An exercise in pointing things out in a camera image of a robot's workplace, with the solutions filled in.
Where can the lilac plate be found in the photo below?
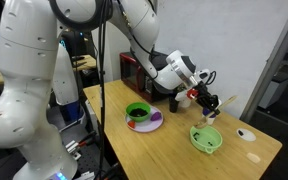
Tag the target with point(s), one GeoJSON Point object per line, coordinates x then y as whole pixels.
{"type": "Point", "coordinates": [147, 125]}

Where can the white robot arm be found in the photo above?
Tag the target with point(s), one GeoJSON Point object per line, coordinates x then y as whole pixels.
{"type": "Point", "coordinates": [30, 32]}

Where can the white sticker with black spot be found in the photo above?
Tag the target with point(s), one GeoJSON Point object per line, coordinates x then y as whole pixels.
{"type": "Point", "coordinates": [246, 134]}

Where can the green bowl with dark contents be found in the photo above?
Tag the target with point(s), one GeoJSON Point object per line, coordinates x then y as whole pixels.
{"type": "Point", "coordinates": [138, 111]}

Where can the red toy piece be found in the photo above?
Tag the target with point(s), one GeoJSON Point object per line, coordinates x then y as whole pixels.
{"type": "Point", "coordinates": [131, 124]}

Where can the wooden ladle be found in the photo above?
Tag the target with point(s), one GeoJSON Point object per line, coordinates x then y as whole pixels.
{"type": "Point", "coordinates": [200, 123]}

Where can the red and black microwave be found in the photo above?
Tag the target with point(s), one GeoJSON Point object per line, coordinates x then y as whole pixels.
{"type": "Point", "coordinates": [134, 77]}

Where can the white cup with blue band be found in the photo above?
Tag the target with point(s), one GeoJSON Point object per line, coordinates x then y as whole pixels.
{"type": "Point", "coordinates": [209, 120]}

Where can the light green bowl with handle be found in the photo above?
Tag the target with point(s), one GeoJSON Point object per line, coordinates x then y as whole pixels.
{"type": "Point", "coordinates": [206, 139]}

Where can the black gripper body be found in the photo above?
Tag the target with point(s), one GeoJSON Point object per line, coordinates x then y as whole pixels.
{"type": "Point", "coordinates": [204, 98]}

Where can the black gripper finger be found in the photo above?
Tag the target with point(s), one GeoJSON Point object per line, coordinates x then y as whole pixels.
{"type": "Point", "coordinates": [216, 110]}
{"type": "Point", "coordinates": [207, 110]}

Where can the purple toy eggplant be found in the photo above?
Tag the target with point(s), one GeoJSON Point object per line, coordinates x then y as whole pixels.
{"type": "Point", "coordinates": [156, 116]}

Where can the black cup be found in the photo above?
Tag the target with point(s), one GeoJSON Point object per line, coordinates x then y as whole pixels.
{"type": "Point", "coordinates": [173, 104]}

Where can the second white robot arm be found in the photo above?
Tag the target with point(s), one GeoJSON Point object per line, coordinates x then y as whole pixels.
{"type": "Point", "coordinates": [65, 85]}

